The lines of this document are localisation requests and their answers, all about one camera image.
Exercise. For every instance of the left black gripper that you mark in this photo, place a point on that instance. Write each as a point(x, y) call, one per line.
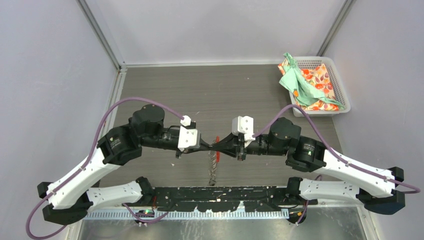
point(203, 146)

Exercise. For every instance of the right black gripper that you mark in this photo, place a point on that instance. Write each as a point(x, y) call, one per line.
point(230, 145)

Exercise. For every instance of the red handled metal keyring holder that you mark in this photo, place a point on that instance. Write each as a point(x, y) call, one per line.
point(214, 159)

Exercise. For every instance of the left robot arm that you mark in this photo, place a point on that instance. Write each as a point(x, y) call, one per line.
point(73, 196)

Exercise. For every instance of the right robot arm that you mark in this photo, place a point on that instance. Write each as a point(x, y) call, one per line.
point(355, 182)

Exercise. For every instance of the green cloth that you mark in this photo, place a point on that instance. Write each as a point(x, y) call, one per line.
point(298, 86)

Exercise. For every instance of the white plastic basket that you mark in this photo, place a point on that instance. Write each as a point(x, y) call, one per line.
point(321, 72)

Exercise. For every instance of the orange patterned cloth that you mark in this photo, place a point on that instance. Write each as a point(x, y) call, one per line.
point(318, 79)

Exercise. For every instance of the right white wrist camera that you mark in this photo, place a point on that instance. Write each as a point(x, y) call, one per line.
point(243, 125)

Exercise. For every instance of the aluminium rail frame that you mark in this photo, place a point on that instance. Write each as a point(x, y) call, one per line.
point(307, 190)

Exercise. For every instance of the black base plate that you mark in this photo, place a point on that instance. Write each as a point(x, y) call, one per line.
point(220, 199)

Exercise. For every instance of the white slotted cable duct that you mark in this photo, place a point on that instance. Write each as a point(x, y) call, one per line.
point(238, 214)

